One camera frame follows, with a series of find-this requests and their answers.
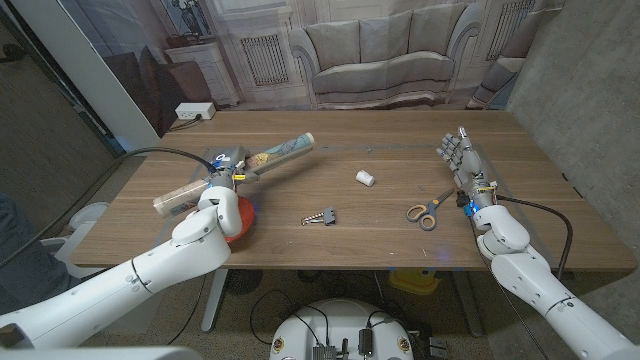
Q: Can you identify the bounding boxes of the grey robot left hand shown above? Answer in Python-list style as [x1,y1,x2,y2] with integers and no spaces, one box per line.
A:
[204,144,261,191]

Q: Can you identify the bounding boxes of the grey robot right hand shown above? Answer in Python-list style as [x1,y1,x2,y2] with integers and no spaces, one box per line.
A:
[435,126,498,212]

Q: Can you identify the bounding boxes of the paper map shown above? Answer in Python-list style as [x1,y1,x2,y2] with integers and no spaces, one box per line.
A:
[152,131,316,219]

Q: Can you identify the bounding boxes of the red bowl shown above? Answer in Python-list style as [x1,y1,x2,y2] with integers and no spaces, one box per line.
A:
[224,195,256,244]

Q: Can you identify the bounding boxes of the black binder clip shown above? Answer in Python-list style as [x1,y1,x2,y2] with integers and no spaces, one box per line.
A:
[300,206,337,227]

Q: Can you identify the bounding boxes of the black round floor fan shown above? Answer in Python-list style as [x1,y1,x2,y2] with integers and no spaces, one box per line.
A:
[224,268,264,296]

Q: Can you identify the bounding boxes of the yellow floor object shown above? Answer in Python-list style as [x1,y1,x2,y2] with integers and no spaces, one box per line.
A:
[388,268,441,296]

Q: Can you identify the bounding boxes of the white table leg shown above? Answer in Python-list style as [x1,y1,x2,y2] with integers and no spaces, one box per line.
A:
[452,269,485,339]
[200,268,230,334]

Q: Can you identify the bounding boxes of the printed living room backdrop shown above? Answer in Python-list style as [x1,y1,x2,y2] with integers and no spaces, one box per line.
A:
[57,0,566,139]

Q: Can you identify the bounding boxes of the white floor stand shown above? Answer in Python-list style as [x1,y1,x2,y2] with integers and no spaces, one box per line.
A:
[39,201,166,334]

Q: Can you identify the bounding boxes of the white robot torso base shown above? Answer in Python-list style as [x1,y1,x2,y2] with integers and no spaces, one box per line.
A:
[269,298,415,360]

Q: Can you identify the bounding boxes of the person leg in jeans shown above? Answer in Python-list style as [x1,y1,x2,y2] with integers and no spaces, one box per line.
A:
[0,192,71,316]

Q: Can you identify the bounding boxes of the orange grey handled scissors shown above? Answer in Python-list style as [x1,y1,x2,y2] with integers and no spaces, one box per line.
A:
[405,187,456,232]

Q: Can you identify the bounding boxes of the black power strip cable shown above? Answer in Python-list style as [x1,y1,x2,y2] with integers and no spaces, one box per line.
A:
[167,115,204,132]

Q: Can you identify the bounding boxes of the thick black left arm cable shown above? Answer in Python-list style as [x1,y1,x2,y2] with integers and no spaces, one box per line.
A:
[0,146,219,269]

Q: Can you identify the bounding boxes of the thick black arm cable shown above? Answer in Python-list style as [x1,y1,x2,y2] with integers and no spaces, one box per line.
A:
[0,146,219,269]
[494,193,574,281]

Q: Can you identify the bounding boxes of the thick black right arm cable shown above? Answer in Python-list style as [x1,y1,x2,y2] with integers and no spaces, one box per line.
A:
[494,193,574,281]

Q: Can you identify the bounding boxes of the black floor cable loop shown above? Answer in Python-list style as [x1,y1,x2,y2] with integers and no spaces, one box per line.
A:
[248,288,331,347]

